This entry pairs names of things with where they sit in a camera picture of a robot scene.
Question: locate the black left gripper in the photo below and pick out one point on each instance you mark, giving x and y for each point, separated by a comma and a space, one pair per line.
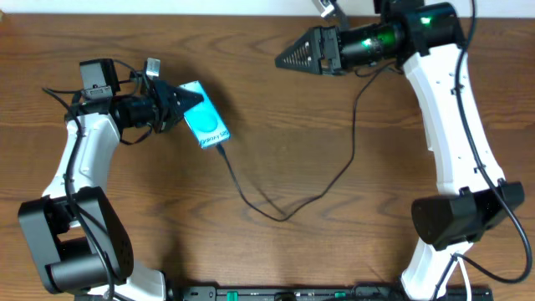
163, 95

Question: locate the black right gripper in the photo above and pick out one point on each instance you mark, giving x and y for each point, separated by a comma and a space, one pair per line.
325, 43

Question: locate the blue Galaxy smartphone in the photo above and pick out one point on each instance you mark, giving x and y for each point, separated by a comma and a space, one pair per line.
204, 120

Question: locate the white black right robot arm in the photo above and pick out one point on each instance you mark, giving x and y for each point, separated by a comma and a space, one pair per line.
428, 45

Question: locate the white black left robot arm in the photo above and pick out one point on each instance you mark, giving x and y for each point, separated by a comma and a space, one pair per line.
76, 239

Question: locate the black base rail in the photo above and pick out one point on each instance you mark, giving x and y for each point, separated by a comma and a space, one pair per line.
368, 291

